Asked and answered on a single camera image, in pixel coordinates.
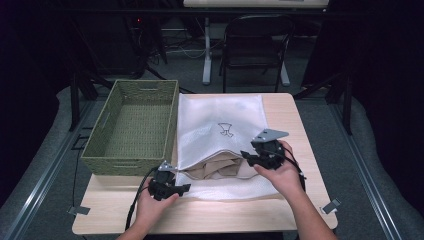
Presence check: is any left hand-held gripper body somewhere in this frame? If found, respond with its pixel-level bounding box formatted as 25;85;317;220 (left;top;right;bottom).
147;160;178;202

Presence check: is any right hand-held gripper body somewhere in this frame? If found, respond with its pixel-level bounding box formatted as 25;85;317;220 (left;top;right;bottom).
249;128;290;171

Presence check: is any beige cloth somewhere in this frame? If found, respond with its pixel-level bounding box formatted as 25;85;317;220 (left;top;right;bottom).
181;155;258;181

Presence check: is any white mesh laundry bag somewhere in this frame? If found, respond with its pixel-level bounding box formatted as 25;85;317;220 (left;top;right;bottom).
174;93;280;202

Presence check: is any green woven basket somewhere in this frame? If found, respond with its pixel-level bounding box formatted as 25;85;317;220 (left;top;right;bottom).
80;78;181;177

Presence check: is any person's left hand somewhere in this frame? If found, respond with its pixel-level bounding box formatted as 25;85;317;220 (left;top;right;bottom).
135;177;180;231

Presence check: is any person's right hand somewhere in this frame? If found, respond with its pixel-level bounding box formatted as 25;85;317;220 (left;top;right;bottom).
253;139;304;199

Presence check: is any grey metal table clip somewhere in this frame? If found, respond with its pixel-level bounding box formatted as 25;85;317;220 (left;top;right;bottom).
319;197;342;215
67;205;91;216

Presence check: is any black metal stand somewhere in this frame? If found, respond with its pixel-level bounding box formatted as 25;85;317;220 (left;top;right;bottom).
67;69;115;132
292;65;355;136

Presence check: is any white desk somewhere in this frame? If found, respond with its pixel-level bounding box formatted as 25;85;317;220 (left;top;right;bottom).
182;0;331;87

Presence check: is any black folding chair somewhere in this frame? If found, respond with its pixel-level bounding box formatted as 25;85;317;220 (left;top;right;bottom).
218;13;296;94

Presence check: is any black tripod stand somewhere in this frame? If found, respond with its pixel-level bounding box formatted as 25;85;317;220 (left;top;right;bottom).
124;14;169;80

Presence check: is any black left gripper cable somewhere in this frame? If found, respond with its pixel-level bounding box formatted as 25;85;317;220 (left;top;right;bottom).
124;165;162;232

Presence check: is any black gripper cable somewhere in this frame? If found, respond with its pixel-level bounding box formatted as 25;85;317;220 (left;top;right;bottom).
282;145;307;193
124;165;162;232

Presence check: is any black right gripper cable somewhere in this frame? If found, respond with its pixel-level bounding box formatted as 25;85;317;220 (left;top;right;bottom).
282;145;307;193

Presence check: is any metal floor rail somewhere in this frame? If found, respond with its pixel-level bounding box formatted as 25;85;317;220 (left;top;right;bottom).
327;99;404;240
2;99;98;240

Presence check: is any tangle of floor cables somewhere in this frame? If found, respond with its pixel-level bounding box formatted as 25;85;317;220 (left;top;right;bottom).
146;19;225;68

